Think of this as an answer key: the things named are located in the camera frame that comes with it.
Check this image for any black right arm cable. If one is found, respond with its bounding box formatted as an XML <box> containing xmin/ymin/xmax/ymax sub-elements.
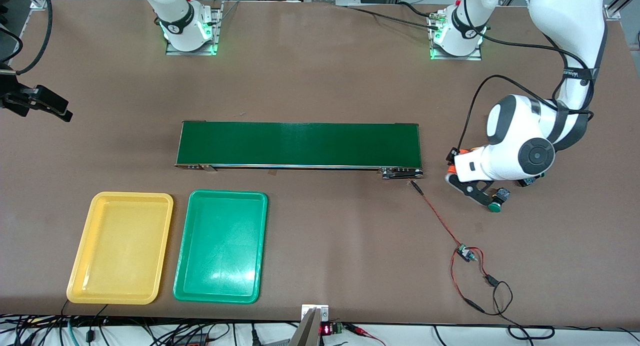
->
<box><xmin>0</xmin><ymin>0</ymin><xmax>53</xmax><ymax>76</ymax></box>

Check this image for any red black conveyor wire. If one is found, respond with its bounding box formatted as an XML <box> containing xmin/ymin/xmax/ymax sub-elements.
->
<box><xmin>410</xmin><ymin>180</ymin><xmax>468</xmax><ymax>252</ymax></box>

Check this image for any orange cylinder with white print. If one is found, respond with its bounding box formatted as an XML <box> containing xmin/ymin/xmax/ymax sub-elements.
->
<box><xmin>446</xmin><ymin>149</ymin><xmax>471</xmax><ymax>177</ymax></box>

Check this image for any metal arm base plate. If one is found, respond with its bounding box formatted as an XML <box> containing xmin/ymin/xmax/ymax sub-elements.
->
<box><xmin>429</xmin><ymin>11</ymin><xmax>483</xmax><ymax>61</ymax></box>
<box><xmin>166</xmin><ymin>1</ymin><xmax>221</xmax><ymax>56</ymax></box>

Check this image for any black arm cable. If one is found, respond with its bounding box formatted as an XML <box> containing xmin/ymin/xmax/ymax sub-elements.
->
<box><xmin>457</xmin><ymin>0</ymin><xmax>596</xmax><ymax>154</ymax></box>
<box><xmin>0</xmin><ymin>0</ymin><xmax>53</xmax><ymax>76</ymax></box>

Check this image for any yellow plastic tray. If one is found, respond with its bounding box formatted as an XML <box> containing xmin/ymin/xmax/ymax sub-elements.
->
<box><xmin>66</xmin><ymin>191</ymin><xmax>174</xmax><ymax>305</ymax></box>

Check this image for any black table cable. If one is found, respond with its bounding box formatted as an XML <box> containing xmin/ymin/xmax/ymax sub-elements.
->
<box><xmin>345</xmin><ymin>0</ymin><xmax>443</xmax><ymax>33</ymax></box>

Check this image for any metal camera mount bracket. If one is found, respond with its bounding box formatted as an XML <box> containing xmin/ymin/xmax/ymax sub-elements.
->
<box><xmin>289</xmin><ymin>305</ymin><xmax>329</xmax><ymax>346</ymax></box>

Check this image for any tangled black cable bundle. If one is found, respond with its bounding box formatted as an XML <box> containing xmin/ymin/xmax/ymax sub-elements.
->
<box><xmin>0</xmin><ymin>314</ymin><xmax>301</xmax><ymax>346</ymax></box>

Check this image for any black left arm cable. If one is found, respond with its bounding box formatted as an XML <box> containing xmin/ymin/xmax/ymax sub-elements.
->
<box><xmin>457</xmin><ymin>0</ymin><xmax>596</xmax><ymax>154</ymax></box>

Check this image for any green plastic tray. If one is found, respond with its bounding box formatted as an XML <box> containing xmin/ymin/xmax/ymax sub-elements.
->
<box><xmin>173</xmin><ymin>189</ymin><xmax>269</xmax><ymax>304</ymax></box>

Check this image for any green conveyor belt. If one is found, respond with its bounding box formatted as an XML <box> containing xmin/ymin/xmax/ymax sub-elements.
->
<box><xmin>175</xmin><ymin>120</ymin><xmax>424</xmax><ymax>180</ymax></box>

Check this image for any red black supply wire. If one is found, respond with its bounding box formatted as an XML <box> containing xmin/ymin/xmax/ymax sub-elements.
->
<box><xmin>450</xmin><ymin>246</ymin><xmax>556</xmax><ymax>343</ymax></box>

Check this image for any red alligator clip lead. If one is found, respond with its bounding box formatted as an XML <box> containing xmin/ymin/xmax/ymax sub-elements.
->
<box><xmin>345</xmin><ymin>324</ymin><xmax>386</xmax><ymax>346</ymax></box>

